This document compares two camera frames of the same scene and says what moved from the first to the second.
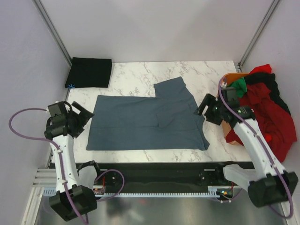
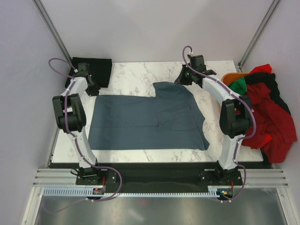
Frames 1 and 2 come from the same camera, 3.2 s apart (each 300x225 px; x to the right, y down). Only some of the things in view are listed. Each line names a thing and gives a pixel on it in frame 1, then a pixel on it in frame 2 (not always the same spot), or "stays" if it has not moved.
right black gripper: x=209 y=100 -> x=180 y=79
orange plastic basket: x=227 y=78 stays
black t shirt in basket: x=268 y=79 stays
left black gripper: x=84 y=116 -> x=95 y=92
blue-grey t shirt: x=169 y=121 stays
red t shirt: x=275 y=123 stays
